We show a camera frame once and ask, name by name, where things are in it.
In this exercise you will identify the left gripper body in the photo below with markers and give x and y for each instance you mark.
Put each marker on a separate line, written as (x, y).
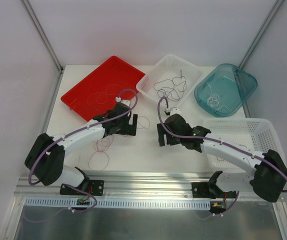
(131, 125)

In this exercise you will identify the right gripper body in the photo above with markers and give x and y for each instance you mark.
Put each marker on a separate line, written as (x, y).
(166, 135)

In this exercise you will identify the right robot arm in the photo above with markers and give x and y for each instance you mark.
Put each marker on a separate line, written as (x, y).
(265, 174)

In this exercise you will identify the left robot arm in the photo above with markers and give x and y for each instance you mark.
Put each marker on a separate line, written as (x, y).
(46, 158)

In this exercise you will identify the red plastic tray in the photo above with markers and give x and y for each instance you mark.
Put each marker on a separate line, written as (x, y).
(96, 93)

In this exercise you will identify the white perforated basket, centre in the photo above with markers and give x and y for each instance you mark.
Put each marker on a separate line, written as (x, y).
(172, 77)

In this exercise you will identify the white perforated basket, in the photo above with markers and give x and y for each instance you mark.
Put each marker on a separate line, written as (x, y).
(255, 134)
(172, 77)

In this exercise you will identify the teal translucent plastic bin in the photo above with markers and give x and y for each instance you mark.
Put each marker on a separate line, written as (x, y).
(224, 91)

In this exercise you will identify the white perforated basket, right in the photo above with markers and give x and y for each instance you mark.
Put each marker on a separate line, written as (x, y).
(255, 134)

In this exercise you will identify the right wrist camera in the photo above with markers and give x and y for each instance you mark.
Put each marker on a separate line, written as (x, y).
(172, 111)

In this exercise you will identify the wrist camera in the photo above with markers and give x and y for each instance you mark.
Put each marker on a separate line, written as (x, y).
(123, 102)
(172, 111)

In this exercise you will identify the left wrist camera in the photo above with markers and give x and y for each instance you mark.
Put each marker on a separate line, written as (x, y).
(123, 102)

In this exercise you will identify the aluminium mounting rail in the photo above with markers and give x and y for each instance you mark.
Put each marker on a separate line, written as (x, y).
(134, 185)

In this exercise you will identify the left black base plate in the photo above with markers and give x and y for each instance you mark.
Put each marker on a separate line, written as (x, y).
(94, 187)

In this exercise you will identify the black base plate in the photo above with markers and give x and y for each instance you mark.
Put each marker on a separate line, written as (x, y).
(94, 187)
(204, 190)

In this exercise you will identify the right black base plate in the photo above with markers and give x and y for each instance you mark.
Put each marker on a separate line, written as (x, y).
(204, 190)

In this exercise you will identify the white slotted cable duct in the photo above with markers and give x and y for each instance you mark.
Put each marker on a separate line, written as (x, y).
(74, 202)

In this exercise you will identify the left aluminium frame post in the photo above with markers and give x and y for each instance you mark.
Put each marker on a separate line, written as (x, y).
(40, 31)

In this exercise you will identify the aluminium frame post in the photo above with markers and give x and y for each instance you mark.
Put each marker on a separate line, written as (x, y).
(262, 30)
(40, 31)

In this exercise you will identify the right aluminium frame post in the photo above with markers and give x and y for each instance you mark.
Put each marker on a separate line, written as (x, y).
(262, 30)

